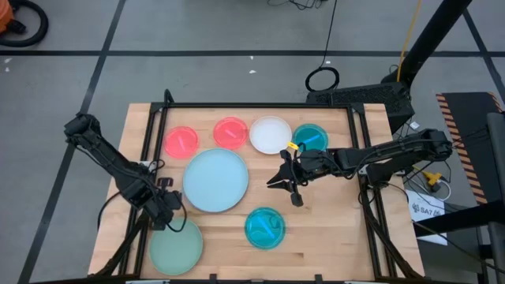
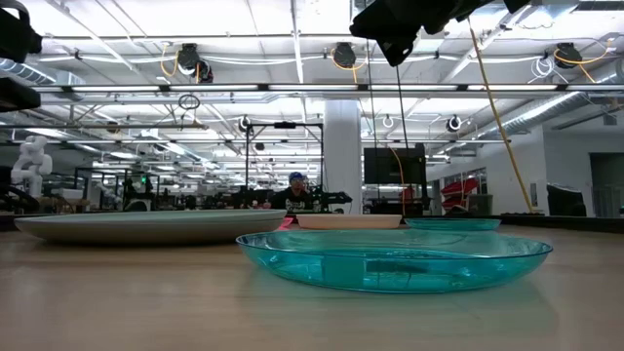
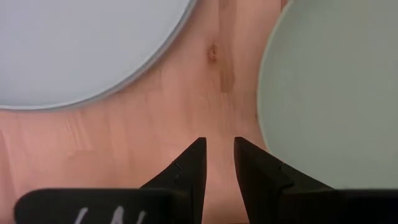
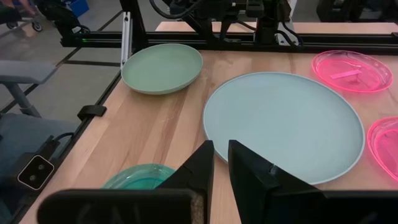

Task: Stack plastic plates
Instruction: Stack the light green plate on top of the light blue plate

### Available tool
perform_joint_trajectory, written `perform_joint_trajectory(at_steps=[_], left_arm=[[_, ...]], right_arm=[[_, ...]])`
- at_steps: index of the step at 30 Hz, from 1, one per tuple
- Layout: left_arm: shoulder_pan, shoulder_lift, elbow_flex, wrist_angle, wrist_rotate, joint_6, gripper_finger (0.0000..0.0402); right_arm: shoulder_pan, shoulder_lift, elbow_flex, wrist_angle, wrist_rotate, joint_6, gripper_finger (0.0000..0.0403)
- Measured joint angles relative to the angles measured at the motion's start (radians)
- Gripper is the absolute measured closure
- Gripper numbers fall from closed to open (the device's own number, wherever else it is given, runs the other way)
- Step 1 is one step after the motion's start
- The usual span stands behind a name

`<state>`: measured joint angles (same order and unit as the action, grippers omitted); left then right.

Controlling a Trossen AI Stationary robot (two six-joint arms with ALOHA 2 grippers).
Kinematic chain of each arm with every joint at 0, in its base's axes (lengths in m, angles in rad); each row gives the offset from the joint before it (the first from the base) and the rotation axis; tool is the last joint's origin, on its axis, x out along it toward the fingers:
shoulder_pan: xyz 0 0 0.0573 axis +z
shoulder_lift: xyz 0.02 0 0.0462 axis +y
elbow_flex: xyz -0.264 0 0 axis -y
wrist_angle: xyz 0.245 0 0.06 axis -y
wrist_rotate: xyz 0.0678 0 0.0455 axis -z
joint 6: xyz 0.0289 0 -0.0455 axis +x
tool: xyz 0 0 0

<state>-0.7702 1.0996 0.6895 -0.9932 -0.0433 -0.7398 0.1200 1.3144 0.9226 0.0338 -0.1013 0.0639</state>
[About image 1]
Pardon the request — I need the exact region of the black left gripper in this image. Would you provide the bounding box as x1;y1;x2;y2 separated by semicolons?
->
132;185;183;232

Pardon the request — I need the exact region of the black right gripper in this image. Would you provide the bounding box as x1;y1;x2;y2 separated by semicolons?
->
267;148;341;208

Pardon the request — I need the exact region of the large light blue plastic plate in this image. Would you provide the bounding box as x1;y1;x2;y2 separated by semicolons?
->
182;148;250;214

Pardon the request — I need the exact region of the small red plastic plate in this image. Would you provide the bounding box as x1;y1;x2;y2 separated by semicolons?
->
163;125;200;160
212;116;250;151

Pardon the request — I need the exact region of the teal divided bowl bottom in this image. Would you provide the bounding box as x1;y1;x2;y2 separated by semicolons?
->
244;206;286;251

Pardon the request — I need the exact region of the large mint green plastic plate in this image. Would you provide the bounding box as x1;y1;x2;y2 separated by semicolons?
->
148;216;204;277

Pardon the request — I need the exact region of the small teal plastic plate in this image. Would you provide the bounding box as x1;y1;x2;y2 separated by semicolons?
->
291;123;330;153

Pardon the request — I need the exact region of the small white plastic plate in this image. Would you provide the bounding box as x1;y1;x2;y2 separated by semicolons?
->
249;115;294;155

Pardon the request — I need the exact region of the white paper sign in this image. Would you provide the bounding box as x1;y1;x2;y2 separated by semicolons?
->
406;189;449;246

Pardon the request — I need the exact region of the black stand leg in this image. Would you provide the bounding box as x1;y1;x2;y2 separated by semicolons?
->
412;199;505;238

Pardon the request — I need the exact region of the black platform with hazard stripes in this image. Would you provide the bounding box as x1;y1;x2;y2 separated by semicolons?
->
436;91;505;206

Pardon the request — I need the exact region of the dark grey column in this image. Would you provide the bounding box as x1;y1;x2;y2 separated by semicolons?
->
486;112;505;284

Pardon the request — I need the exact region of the black stand pole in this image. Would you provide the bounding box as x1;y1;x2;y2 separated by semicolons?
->
380;0;473;86

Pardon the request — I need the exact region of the black table frame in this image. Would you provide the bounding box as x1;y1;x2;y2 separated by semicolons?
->
88;88;425;284

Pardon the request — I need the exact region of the black hanging cable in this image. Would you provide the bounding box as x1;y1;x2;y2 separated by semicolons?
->
304;0;341;93

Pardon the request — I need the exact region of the yellow cable plug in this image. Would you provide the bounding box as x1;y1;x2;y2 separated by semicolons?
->
412;165;443;189

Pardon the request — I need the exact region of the yellow hanging cable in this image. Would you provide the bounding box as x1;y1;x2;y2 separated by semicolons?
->
396;0;423;83

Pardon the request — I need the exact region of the orange vacuum with black hose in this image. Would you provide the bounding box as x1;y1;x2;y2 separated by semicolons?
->
0;0;50;49

